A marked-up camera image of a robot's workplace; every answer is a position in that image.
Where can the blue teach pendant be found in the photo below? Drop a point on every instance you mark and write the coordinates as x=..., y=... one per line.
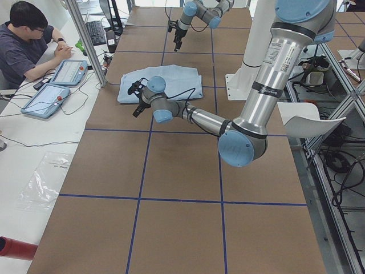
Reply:
x=69, y=73
x=46, y=101

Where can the white chair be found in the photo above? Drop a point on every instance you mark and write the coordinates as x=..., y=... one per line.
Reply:
x=302, y=120

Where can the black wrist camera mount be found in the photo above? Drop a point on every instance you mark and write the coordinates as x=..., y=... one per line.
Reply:
x=136, y=88
x=172, y=25

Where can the red fire extinguisher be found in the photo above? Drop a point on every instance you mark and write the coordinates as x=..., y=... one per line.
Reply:
x=16, y=249

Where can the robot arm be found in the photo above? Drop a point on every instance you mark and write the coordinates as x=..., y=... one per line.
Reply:
x=210, y=16
x=242, y=140

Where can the upper blue teach pendant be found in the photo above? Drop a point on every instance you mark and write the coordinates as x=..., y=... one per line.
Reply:
x=69, y=73

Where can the small black phone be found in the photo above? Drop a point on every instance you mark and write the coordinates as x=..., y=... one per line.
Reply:
x=40, y=84

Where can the aluminium frame post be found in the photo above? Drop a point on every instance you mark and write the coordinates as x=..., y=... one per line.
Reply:
x=78, y=20

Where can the white camera pillar with base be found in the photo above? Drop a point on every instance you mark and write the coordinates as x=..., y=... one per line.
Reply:
x=238, y=85

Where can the clear plastic sheet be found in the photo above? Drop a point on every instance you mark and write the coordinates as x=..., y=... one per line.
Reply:
x=43, y=187

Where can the light blue button-up shirt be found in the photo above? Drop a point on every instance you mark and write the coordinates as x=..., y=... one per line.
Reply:
x=181, y=82

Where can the lower blue teach pendant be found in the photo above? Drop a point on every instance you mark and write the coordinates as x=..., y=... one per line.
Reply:
x=46, y=101

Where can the seated person in navy shirt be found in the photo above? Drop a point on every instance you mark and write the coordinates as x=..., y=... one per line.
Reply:
x=24, y=39

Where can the black keyboard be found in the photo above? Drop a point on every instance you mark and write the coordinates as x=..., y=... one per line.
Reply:
x=96, y=32

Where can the green object on desk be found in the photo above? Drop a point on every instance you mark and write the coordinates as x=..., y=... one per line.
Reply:
x=79, y=45

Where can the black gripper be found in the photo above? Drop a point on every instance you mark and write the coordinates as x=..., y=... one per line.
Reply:
x=141, y=106
x=179, y=33

